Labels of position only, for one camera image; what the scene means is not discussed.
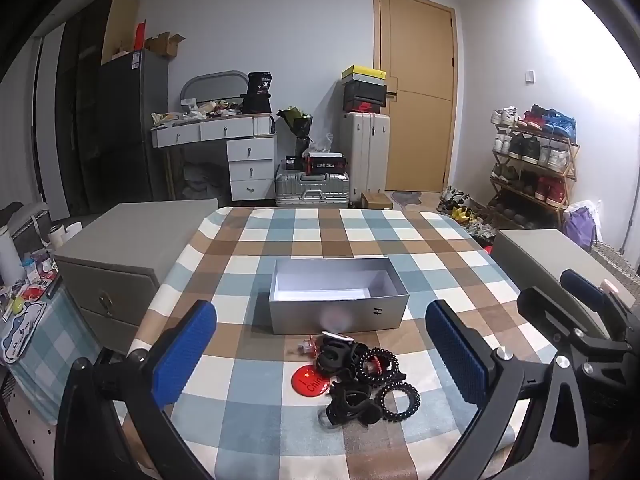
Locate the silver suitcase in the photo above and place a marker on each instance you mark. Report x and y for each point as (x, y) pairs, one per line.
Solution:
(310, 187)

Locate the black shoebox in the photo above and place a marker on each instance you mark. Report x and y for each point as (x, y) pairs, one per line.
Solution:
(364, 92)

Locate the pink hair clip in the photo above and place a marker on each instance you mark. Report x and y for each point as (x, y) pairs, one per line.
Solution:
(306, 347)

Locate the white desk with drawers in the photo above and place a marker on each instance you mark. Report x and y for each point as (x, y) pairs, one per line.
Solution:
(245, 155)

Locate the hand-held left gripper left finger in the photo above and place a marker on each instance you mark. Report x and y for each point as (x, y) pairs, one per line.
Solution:
(185, 355)

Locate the black paper bag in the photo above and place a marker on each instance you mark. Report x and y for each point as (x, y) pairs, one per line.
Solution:
(257, 92)

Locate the black hair claw clip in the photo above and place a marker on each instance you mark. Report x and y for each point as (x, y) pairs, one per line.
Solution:
(352, 407)

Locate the white round badge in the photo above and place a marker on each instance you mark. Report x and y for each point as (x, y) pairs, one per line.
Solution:
(336, 336)

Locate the dark wardrobe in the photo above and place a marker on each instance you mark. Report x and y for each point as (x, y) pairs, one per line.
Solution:
(80, 110)

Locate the wooden door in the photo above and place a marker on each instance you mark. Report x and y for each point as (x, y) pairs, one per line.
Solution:
(415, 85)

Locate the grey refrigerator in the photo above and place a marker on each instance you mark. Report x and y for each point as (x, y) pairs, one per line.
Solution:
(132, 125)

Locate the small black box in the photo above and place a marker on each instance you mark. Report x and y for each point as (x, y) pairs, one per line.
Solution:
(293, 163)

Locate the yellow shoebox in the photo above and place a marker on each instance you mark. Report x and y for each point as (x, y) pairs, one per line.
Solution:
(362, 73)

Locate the white bottle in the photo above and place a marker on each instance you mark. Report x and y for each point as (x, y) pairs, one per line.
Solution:
(9, 260)

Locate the wicker basket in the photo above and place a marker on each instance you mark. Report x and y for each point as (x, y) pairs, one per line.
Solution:
(617, 257)

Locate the purple bag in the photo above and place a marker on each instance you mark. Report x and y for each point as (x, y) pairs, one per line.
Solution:
(580, 225)

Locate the grey drawer cabinet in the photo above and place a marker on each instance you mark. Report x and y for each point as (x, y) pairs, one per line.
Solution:
(540, 255)
(130, 250)

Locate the cloud shaped sticker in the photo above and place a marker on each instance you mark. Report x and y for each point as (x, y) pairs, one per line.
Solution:
(22, 330)

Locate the grey door mat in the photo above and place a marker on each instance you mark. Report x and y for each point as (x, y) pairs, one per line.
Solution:
(406, 199)

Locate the grey handbag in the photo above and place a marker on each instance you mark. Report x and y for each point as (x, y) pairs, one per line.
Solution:
(30, 227)

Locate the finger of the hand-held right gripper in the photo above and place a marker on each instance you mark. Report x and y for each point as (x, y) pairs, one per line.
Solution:
(545, 310)
(582, 287)

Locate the pile of black hair accessories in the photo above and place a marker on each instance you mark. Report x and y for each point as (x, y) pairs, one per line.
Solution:
(357, 360)

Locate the small brown cardboard box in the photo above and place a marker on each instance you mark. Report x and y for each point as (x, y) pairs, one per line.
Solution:
(377, 201)

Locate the clear plastic bag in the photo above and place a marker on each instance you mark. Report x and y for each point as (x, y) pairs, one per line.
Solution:
(322, 144)

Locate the black and red box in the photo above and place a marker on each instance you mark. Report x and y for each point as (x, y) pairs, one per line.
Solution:
(326, 162)

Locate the checked tablecloth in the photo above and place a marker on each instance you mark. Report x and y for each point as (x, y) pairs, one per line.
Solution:
(240, 280)

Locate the grey framed mirror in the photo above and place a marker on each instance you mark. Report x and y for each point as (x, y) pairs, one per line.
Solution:
(215, 85)

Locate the wooden shoe rack with shoes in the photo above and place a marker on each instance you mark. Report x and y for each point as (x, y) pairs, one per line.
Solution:
(530, 150)

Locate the open brown cardboard box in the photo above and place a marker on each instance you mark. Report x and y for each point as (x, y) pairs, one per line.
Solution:
(165, 45)

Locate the pile of shoes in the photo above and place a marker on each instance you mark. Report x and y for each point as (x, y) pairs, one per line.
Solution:
(462, 210)

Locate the black wrapped bouquet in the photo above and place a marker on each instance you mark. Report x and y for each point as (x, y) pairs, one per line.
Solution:
(296, 122)

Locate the flat brown cardboard sheet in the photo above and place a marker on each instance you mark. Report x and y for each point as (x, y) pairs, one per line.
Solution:
(120, 25)

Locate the clutter of desk items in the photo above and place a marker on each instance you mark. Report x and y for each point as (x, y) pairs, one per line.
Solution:
(200, 110)

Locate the red round badge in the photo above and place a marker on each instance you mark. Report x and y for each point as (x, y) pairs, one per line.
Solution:
(307, 382)

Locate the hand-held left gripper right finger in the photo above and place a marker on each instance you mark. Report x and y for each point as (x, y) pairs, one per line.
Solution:
(457, 360)

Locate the white suitcase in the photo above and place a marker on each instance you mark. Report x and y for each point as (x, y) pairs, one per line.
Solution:
(365, 155)

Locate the white wall switch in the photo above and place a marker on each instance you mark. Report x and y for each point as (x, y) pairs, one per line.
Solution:
(530, 75)

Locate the red carton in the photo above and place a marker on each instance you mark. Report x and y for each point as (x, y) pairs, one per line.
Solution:
(140, 37)

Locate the checked blue cloth bag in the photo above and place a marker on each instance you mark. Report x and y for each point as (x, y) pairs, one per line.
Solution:
(55, 350)

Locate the silver cardboard box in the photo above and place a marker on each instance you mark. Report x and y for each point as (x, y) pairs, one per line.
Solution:
(335, 305)

